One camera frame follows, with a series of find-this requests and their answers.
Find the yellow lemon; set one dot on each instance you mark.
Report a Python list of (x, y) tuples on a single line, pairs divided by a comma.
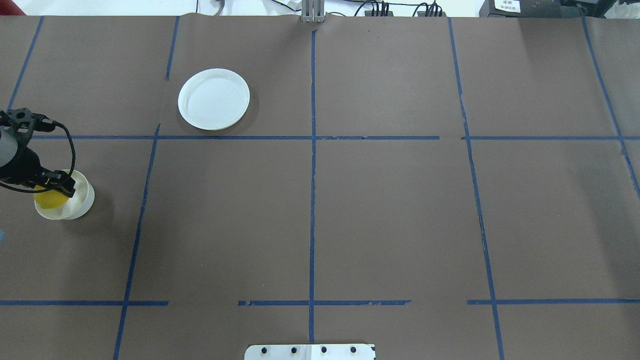
[(51, 199)]

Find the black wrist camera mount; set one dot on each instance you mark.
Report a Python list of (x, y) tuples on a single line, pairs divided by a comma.
[(22, 123)]

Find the brown paper table cover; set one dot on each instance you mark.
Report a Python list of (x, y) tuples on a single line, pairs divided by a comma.
[(441, 188)]

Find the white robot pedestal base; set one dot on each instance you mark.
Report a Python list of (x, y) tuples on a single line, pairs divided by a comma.
[(335, 351)]

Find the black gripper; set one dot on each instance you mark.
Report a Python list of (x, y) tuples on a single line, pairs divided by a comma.
[(21, 166)]

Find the white bowl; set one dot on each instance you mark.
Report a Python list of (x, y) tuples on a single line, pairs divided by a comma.
[(77, 206)]

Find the white round plate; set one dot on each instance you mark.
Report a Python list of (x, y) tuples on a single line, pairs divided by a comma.
[(214, 99)]

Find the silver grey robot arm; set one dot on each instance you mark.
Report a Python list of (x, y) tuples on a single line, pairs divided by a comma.
[(9, 148)]

